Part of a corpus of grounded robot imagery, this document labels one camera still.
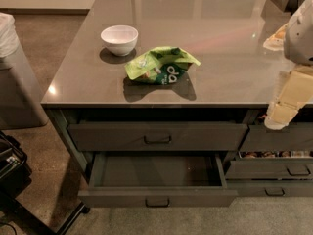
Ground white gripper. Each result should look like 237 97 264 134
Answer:
264 65 313 130

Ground drawer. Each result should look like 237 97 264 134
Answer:
67 121 247 151
226 153 313 180
240 122 313 152
78 152 238 208
227 180 313 197

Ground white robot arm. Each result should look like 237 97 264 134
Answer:
263 0 313 130

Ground snacks in middle right drawer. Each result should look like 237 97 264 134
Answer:
239 151 313 159

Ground green crumpled chip bag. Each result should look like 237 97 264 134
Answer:
125 46 201 85

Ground white ceramic bowl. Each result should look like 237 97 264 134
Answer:
101 25 139 56

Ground grey trash bin white liner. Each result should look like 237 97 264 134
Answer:
0 13 48 130

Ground black cart with wheels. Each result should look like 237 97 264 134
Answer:
0 131 90 235

